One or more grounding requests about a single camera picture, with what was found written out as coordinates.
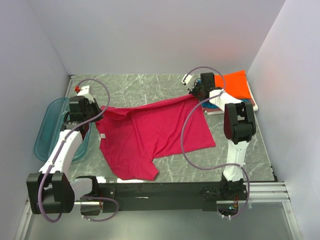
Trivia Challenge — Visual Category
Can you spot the folded blue t-shirt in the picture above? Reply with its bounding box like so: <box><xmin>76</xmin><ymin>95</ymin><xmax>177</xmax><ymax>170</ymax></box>
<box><xmin>199</xmin><ymin>79</ymin><xmax>251</xmax><ymax>108</ymax></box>

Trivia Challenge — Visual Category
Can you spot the teal transparent plastic bin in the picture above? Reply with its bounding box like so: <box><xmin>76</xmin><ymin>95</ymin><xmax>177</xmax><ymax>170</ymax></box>
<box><xmin>33</xmin><ymin>96</ymin><xmax>92</xmax><ymax>162</ymax></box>

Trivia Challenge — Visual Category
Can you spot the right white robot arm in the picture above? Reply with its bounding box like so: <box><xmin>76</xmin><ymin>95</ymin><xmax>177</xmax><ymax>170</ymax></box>
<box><xmin>181</xmin><ymin>72</ymin><xmax>256</xmax><ymax>200</ymax></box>

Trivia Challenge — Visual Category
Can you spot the pink t-shirt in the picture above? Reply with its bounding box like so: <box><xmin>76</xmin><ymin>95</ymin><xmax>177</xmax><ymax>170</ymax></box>
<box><xmin>95</xmin><ymin>94</ymin><xmax>216</xmax><ymax>181</ymax></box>

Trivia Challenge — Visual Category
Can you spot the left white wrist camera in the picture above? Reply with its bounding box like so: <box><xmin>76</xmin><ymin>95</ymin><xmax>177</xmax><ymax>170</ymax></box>
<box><xmin>74</xmin><ymin>85</ymin><xmax>95</xmax><ymax>104</ymax></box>

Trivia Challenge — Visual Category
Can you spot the folded mauve t-shirt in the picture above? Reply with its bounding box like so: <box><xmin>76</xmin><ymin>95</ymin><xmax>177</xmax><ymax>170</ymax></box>
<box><xmin>201</xmin><ymin>99</ymin><xmax>250</xmax><ymax>109</ymax></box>

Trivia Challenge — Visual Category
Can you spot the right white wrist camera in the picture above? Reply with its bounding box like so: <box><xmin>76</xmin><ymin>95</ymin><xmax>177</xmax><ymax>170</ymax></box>
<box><xmin>181</xmin><ymin>74</ymin><xmax>196</xmax><ymax>90</ymax></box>

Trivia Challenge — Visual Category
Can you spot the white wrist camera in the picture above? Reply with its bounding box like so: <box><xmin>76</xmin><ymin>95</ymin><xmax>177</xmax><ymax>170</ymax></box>
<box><xmin>181</xmin><ymin>74</ymin><xmax>196</xmax><ymax>90</ymax></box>
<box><xmin>74</xmin><ymin>85</ymin><xmax>95</xmax><ymax>104</ymax></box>

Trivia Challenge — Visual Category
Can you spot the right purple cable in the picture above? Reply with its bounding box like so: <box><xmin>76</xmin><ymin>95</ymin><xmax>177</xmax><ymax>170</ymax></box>
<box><xmin>180</xmin><ymin>65</ymin><xmax>251</xmax><ymax>220</ymax></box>

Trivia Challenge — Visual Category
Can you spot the folded orange t-shirt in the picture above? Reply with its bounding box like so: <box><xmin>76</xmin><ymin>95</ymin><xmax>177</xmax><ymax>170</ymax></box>
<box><xmin>224</xmin><ymin>70</ymin><xmax>251</xmax><ymax>100</ymax></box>

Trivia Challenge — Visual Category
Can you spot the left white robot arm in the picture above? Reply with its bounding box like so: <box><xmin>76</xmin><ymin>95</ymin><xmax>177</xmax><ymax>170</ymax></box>
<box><xmin>26</xmin><ymin>93</ymin><xmax>103</xmax><ymax>216</ymax></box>

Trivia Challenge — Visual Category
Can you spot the folded white t-shirt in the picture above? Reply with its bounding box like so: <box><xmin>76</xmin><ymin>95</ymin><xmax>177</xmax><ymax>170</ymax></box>
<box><xmin>201</xmin><ymin>83</ymin><xmax>259</xmax><ymax>116</ymax></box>

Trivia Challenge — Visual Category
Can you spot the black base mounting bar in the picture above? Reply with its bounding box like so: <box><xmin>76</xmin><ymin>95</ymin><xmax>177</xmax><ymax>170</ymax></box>
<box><xmin>88</xmin><ymin>182</ymin><xmax>248</xmax><ymax>212</ymax></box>

